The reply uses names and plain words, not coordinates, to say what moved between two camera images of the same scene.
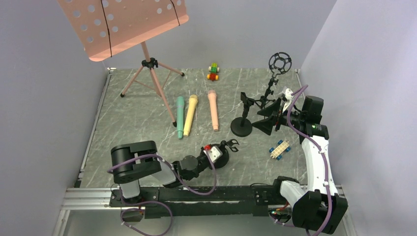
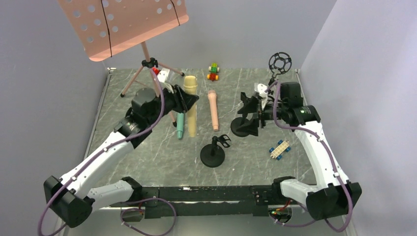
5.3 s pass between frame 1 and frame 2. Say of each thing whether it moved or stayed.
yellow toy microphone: moved
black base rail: stayed
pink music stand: stayed
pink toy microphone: stayed
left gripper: moved
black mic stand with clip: stayed
